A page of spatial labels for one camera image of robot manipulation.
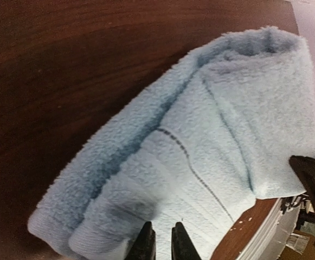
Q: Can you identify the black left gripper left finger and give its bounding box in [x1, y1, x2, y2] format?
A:
[126, 222, 156, 260]

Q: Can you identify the light blue towel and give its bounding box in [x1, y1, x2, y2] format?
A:
[28, 27, 315, 259]

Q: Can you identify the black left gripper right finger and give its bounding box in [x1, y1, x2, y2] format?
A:
[171, 222, 201, 260]

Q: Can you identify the front aluminium rail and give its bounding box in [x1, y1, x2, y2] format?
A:
[236, 199, 300, 260]

